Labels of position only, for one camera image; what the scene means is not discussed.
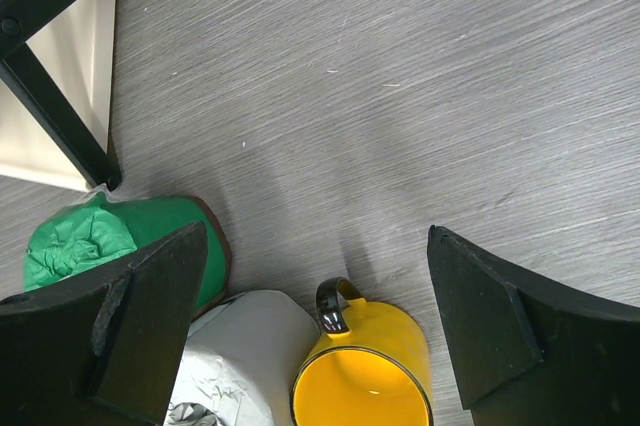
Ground yellow enamel mug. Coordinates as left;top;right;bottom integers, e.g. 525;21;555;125
291;277;434;426

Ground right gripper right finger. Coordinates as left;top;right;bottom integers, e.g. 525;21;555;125
427;226;639;425

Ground cream checkered three-tier shelf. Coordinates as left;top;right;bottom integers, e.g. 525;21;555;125
1;0;122;191

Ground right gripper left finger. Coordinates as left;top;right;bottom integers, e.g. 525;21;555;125
1;222;208;425

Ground green paper towel roll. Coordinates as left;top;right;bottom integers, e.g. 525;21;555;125
23;191;232;317

